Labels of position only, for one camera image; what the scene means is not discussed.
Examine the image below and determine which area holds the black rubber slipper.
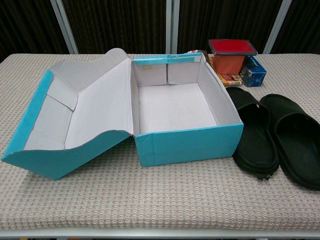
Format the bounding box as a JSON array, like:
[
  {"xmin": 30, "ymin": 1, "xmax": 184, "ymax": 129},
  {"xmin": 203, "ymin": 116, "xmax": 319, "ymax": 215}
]
[
  {"xmin": 225, "ymin": 86, "xmax": 280, "ymax": 181},
  {"xmin": 259, "ymin": 93, "xmax": 320, "ymax": 190}
]

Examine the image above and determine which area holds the light blue shoe box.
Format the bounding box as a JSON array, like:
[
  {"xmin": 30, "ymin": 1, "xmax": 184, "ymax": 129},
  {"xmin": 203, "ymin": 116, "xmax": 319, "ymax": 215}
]
[{"xmin": 0, "ymin": 47, "xmax": 245, "ymax": 181}]

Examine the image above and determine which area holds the beige cloth-covered table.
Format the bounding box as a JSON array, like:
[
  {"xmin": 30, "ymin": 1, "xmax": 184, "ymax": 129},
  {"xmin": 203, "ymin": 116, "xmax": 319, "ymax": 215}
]
[{"xmin": 0, "ymin": 52, "xmax": 320, "ymax": 232}]

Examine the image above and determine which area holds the blue cardboard box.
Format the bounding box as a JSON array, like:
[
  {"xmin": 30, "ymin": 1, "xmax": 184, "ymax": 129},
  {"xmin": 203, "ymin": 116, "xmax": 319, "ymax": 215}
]
[{"xmin": 239, "ymin": 55, "xmax": 267, "ymax": 88}]

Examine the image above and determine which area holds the yellow red snack packet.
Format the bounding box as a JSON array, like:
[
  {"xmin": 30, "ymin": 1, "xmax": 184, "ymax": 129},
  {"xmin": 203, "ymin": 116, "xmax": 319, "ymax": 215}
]
[{"xmin": 216, "ymin": 72, "xmax": 243, "ymax": 87}]

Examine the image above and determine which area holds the red lidded orange container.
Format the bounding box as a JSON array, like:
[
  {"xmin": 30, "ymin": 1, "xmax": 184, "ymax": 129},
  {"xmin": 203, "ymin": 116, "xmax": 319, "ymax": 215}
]
[{"xmin": 208, "ymin": 38, "xmax": 258, "ymax": 76}]

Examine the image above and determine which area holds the dark corrugated partition panel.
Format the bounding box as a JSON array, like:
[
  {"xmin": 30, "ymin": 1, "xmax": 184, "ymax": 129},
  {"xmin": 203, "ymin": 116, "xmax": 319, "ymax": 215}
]
[
  {"xmin": 63, "ymin": 0, "xmax": 167, "ymax": 55},
  {"xmin": 271, "ymin": 0, "xmax": 320, "ymax": 55},
  {"xmin": 178, "ymin": 0, "xmax": 283, "ymax": 55},
  {"xmin": 0, "ymin": 0, "xmax": 68, "ymax": 63}
]

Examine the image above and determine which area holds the grey aluminium partition post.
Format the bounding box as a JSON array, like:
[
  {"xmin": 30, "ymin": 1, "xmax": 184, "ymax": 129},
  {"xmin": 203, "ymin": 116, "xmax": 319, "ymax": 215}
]
[
  {"xmin": 263, "ymin": 0, "xmax": 296, "ymax": 55},
  {"xmin": 50, "ymin": 0, "xmax": 80, "ymax": 55},
  {"xmin": 165, "ymin": 0, "xmax": 180, "ymax": 55}
]

